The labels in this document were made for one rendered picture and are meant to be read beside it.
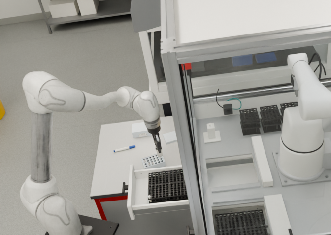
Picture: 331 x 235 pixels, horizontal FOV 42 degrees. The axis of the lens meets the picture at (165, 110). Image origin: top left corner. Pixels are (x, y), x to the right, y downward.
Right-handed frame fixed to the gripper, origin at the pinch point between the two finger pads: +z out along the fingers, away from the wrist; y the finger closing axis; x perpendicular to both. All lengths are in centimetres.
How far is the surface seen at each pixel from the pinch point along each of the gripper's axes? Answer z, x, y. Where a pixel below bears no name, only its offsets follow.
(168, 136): 6.6, 9.8, -16.6
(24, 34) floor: 84, -93, -397
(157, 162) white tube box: 4.8, -2.7, 3.9
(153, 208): -2.8, -14.7, 41.4
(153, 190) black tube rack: -2.4, -11.3, 30.0
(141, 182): 0.6, -15.6, 18.4
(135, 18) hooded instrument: -61, 10, -48
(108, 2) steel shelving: 70, 30, -391
